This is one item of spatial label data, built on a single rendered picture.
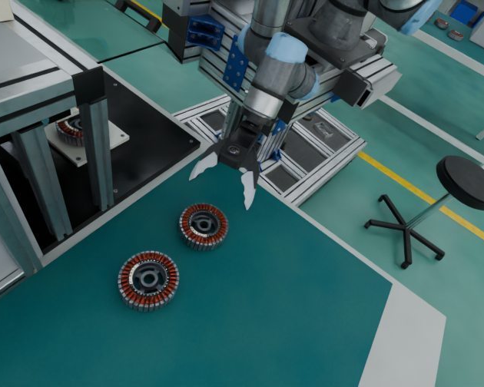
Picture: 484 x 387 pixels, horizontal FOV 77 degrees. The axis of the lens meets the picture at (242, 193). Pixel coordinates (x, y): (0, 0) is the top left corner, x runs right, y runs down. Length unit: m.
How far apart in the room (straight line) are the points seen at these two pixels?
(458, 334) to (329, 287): 1.43
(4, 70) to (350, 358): 0.75
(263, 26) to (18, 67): 0.48
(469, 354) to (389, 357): 1.36
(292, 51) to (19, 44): 0.42
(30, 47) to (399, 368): 0.86
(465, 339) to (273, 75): 1.85
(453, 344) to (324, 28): 1.70
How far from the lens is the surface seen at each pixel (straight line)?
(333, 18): 0.98
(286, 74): 0.63
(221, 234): 0.69
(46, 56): 0.49
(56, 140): 0.85
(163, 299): 0.63
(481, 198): 1.87
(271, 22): 0.74
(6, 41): 0.51
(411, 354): 0.85
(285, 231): 0.80
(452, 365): 2.04
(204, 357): 0.64
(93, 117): 0.53
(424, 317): 0.92
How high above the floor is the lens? 1.37
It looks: 49 degrees down
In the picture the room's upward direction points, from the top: 25 degrees clockwise
